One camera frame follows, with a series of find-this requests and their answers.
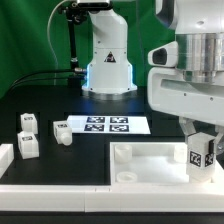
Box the white cable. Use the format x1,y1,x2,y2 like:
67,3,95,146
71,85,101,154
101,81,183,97
46,0,70,87

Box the black cables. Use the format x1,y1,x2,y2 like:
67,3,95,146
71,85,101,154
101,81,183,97
8,68,87,92

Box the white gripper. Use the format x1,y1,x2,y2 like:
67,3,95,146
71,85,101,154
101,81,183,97
147,41,224,155

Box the white tag sheet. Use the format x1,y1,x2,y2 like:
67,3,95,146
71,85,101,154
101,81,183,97
67,115,150,134

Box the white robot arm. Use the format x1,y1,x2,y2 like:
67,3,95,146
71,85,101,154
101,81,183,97
78,0,224,153

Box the overhead camera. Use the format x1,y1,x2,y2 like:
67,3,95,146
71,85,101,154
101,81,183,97
77,0,111,10

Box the white U-shaped fence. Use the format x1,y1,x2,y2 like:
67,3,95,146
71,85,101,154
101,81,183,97
0,148,224,212

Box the black camera stand pole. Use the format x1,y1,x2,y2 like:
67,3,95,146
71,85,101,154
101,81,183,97
58,1,87,89

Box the white square tabletop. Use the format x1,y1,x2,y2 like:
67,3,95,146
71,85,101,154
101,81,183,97
110,142,196,186

